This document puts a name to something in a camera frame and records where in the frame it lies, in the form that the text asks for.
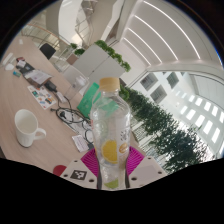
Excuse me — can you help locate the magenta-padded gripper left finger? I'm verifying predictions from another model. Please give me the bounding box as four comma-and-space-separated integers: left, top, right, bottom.
60, 147, 101, 190

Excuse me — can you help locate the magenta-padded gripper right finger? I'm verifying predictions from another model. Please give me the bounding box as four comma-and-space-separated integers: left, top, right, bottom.
125, 145, 168, 189

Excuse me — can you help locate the clear lemon-label drink bottle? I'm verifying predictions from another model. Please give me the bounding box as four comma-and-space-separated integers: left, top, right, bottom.
89, 76, 132, 191

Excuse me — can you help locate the small white printed card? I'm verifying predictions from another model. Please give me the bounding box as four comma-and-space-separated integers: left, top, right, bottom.
71, 133, 91, 154

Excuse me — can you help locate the row of tall green plants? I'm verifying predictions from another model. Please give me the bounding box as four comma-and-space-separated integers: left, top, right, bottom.
119, 84, 215, 175

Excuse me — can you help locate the white ceramic mug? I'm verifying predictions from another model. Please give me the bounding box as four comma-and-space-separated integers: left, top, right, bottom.
13, 108, 48, 149

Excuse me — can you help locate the green shopping bag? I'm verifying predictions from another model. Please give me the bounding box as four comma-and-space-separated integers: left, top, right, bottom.
76, 82, 102, 120

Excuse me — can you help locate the colourful sticker sheet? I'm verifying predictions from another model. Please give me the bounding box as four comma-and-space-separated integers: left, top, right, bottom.
26, 85, 58, 111

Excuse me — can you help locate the clear plastic tumbler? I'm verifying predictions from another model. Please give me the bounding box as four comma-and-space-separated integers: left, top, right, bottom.
64, 74, 90, 102

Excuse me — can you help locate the open paper notebook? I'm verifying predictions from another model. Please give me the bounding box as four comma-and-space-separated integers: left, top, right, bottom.
24, 68, 53, 87

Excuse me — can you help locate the white planter box with plants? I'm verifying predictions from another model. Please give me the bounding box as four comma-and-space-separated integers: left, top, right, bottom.
70, 39, 132, 88

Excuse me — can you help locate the black office chair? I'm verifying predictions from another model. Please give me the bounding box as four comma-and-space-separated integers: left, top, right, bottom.
38, 42, 57, 61

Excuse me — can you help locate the group of ceiling light strips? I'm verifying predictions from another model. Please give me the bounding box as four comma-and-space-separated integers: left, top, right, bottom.
122, 0, 202, 62

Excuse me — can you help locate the black tangled cable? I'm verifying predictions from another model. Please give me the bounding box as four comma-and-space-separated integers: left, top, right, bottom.
49, 105, 95, 142

